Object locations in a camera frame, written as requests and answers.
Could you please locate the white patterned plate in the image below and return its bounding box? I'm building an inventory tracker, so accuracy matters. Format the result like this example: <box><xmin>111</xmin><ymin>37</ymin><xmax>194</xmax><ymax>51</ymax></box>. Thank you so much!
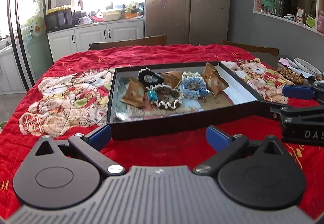
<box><xmin>294</xmin><ymin>58</ymin><xmax>322</xmax><ymax>76</ymax></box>

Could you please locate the silver refrigerator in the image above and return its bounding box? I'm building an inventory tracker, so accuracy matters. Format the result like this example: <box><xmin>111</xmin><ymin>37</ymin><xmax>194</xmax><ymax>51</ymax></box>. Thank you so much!
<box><xmin>145</xmin><ymin>0</ymin><xmax>231</xmax><ymax>46</ymax></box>

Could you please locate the black scrunchie with white trim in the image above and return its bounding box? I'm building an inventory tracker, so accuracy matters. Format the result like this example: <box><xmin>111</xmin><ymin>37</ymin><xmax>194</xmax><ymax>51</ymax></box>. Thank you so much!
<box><xmin>138</xmin><ymin>68</ymin><xmax>162</xmax><ymax>89</ymax></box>

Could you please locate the cream plastic container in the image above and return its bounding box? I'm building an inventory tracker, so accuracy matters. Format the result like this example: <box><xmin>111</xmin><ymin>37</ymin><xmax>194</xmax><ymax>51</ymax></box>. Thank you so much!
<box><xmin>102</xmin><ymin>10</ymin><xmax>122</xmax><ymax>22</ymax></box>

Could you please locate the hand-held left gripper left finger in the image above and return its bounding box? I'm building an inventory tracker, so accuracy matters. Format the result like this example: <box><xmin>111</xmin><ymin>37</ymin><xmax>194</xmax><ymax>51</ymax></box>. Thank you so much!
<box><xmin>34</xmin><ymin>124</ymin><xmax>126</xmax><ymax>177</ymax></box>

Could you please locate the cream knitted scrunchie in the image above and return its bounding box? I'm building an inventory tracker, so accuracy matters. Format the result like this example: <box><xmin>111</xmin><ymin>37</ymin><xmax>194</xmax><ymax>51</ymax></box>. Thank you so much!
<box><xmin>183</xmin><ymin>71</ymin><xmax>203</xmax><ymax>79</ymax></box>

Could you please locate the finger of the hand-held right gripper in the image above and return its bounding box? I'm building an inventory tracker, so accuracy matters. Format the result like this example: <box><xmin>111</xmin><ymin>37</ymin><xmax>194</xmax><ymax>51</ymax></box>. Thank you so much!
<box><xmin>282</xmin><ymin>85</ymin><xmax>324</xmax><ymax>106</ymax></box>
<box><xmin>269</xmin><ymin>105</ymin><xmax>324</xmax><ymax>147</ymax></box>

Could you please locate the yellow cover on microwave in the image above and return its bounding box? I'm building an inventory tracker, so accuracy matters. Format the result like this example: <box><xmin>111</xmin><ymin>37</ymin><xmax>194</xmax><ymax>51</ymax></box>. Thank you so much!
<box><xmin>47</xmin><ymin>4</ymin><xmax>72</xmax><ymax>14</ymax></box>

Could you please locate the blue knitted scrunchie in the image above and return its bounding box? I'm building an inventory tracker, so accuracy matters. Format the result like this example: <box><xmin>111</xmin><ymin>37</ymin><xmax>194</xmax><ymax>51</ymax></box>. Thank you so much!
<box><xmin>179</xmin><ymin>73</ymin><xmax>210</xmax><ymax>100</ymax></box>

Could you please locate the wooden beaded trivet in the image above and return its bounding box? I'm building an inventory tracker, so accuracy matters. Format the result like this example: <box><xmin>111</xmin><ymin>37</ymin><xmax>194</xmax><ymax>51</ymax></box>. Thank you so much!
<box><xmin>277</xmin><ymin>67</ymin><xmax>304</xmax><ymax>85</ymax></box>

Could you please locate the pink crumpled wrapper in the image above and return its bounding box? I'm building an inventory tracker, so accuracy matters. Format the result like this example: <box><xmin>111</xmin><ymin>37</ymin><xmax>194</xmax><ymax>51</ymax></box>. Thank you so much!
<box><xmin>278</xmin><ymin>57</ymin><xmax>299</xmax><ymax>69</ymax></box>

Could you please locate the white kitchen cabinet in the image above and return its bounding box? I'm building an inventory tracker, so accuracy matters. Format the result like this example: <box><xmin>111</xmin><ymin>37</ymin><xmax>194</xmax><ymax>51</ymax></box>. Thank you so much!
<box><xmin>47</xmin><ymin>17</ymin><xmax>145</xmax><ymax>62</ymax></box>

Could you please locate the black shallow box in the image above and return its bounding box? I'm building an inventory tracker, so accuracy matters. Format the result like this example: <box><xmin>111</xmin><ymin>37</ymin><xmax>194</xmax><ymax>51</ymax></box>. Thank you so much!
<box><xmin>106</xmin><ymin>61</ymin><xmax>272</xmax><ymax>141</ymax></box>

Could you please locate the black coffee machine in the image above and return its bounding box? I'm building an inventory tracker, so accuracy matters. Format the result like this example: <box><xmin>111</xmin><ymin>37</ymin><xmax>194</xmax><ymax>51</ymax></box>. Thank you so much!
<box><xmin>72</xmin><ymin>10</ymin><xmax>83</xmax><ymax>25</ymax></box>

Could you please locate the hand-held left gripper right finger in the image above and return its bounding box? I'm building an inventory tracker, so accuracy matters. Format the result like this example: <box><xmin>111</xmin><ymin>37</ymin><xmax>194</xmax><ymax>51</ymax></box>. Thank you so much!
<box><xmin>193</xmin><ymin>125</ymin><xmax>285</xmax><ymax>176</ymax></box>

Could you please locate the brown scrunchie with white trim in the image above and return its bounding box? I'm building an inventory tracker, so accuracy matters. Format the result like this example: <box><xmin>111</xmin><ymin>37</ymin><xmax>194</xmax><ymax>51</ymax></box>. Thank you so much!
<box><xmin>152</xmin><ymin>84</ymin><xmax>183</xmax><ymax>110</ymax></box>

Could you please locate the red printed blanket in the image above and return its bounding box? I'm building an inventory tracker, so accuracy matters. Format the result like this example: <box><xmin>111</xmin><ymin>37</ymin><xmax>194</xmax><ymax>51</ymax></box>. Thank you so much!
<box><xmin>0</xmin><ymin>44</ymin><xmax>324</xmax><ymax>214</ymax></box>

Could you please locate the clear drinking glasses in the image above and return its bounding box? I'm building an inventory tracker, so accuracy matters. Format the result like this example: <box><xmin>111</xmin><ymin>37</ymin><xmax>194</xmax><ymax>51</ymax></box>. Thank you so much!
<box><xmin>272</xmin><ymin>0</ymin><xmax>286</xmax><ymax>17</ymax></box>

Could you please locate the glass sliding door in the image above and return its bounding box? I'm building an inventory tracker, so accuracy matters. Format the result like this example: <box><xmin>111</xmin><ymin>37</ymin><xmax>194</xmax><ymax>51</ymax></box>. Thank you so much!
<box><xmin>7</xmin><ymin>0</ymin><xmax>55</xmax><ymax>93</ymax></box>

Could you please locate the black microwave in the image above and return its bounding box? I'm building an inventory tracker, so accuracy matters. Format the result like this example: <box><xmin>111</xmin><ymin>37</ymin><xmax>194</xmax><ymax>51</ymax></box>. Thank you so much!
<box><xmin>45</xmin><ymin>8</ymin><xmax>73</xmax><ymax>32</ymax></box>

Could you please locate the wooden chair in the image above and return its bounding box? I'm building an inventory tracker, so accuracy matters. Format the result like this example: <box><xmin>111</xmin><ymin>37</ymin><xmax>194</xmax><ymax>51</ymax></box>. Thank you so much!
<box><xmin>221</xmin><ymin>40</ymin><xmax>279</xmax><ymax>57</ymax></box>
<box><xmin>88</xmin><ymin>35</ymin><xmax>168</xmax><ymax>50</ymax></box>

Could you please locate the brown snack packet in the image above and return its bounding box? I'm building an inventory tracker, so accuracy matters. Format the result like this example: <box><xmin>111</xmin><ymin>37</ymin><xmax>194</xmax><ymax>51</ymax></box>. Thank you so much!
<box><xmin>121</xmin><ymin>77</ymin><xmax>147</xmax><ymax>108</ymax></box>
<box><xmin>162</xmin><ymin>71</ymin><xmax>183</xmax><ymax>88</ymax></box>
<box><xmin>202</xmin><ymin>62</ymin><xmax>229</xmax><ymax>96</ymax></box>

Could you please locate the flower bunch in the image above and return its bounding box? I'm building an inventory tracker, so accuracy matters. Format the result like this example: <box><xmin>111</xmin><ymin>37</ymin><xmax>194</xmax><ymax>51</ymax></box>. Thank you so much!
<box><xmin>125</xmin><ymin>1</ymin><xmax>141</xmax><ymax>12</ymax></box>

